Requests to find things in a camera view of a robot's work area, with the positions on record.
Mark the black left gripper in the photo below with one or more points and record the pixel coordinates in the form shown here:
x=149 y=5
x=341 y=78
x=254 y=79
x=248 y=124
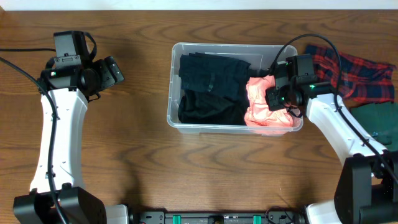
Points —
x=107 y=79

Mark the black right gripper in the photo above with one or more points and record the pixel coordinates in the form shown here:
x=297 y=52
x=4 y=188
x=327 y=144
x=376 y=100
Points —
x=270 y=97

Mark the pink garment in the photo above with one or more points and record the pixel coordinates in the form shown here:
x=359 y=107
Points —
x=258 y=112

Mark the black garment with stripe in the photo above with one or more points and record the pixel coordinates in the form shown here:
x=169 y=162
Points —
x=221 y=76

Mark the red plaid shirt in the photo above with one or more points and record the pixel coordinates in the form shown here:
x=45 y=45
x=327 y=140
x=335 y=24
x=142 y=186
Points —
x=363 y=81

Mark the dark green garment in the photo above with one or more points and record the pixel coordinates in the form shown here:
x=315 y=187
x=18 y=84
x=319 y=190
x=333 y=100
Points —
x=380 y=121

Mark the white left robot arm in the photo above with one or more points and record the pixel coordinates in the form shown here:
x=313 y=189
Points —
x=58 y=187

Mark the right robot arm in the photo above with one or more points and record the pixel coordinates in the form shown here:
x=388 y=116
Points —
x=367 y=188

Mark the clear plastic storage bin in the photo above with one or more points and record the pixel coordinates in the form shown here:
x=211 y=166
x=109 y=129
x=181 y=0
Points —
x=259 y=56

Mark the black mounting rail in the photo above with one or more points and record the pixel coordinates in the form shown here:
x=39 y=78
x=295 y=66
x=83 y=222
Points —
x=271 y=216

